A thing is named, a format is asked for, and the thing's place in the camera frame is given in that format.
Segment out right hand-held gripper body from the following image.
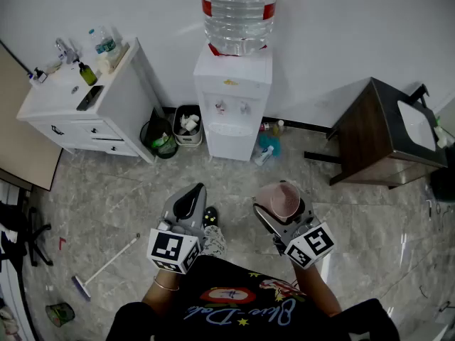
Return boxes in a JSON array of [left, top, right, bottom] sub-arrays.
[[272, 215, 336, 270]]

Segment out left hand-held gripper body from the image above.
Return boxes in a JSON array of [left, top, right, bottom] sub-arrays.
[[146, 204, 208, 275]]

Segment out pink cup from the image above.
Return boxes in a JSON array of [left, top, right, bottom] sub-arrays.
[[256, 182, 302, 223]]

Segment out white water dispenser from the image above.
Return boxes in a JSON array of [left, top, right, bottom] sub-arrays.
[[193, 43, 274, 162]]

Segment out person's left forearm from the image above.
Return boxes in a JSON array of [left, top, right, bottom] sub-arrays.
[[141, 270, 186, 308]]

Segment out person's right forearm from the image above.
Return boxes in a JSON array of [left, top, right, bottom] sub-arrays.
[[291, 260, 343, 318]]

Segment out large clear water bottle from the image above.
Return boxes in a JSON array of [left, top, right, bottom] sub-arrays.
[[200, 0, 279, 57]]

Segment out black patterned slipper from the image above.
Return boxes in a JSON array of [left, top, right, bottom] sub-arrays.
[[203, 206, 220, 229]]

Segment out person's patterned trouser leg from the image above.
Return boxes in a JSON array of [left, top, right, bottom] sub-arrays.
[[201, 224, 228, 259]]

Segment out white squeeze bottle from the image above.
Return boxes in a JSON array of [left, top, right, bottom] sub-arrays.
[[253, 144, 275, 167]]

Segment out beige rectangular bin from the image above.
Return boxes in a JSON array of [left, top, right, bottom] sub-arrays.
[[172, 104, 204, 147]]

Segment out teal cloth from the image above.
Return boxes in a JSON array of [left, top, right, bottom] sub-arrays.
[[257, 133, 282, 158]]

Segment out dark wooden vanity cabinet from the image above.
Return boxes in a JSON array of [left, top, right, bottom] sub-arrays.
[[326, 77, 449, 190]]

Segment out black printed shirt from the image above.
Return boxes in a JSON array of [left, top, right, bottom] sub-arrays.
[[106, 254, 401, 341]]

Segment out white sink cabinet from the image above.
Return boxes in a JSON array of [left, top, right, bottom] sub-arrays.
[[16, 36, 166, 165]]

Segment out small green bin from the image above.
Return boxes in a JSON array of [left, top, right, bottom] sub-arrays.
[[45, 302, 76, 328]]

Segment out black office chair base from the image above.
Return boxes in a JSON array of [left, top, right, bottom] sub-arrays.
[[0, 200, 54, 268]]

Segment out black phone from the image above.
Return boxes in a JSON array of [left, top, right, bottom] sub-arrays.
[[76, 85, 105, 112]]

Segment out white square basin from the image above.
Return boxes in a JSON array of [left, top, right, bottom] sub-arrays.
[[397, 99, 437, 152]]

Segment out green soap bottle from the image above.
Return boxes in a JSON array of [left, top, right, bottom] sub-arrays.
[[77, 61, 98, 87]]

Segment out beige folded cloth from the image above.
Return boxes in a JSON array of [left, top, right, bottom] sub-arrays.
[[95, 43, 131, 75]]

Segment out beige door panel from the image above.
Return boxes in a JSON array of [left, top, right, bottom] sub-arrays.
[[0, 40, 64, 193]]

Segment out black faucet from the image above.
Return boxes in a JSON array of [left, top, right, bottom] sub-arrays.
[[410, 82, 430, 108]]

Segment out small clear plastic bottle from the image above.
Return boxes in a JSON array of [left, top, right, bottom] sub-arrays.
[[87, 26, 120, 56]]

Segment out chrome faucet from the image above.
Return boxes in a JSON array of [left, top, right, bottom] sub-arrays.
[[55, 37, 81, 65]]

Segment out thin gold bracelet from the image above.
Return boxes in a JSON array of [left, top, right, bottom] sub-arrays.
[[153, 276, 181, 292]]

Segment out white handled broom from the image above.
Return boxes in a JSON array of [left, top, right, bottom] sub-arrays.
[[70, 232, 141, 302]]

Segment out black wire mesh bin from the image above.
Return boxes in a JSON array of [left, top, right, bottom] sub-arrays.
[[139, 108, 179, 160]]

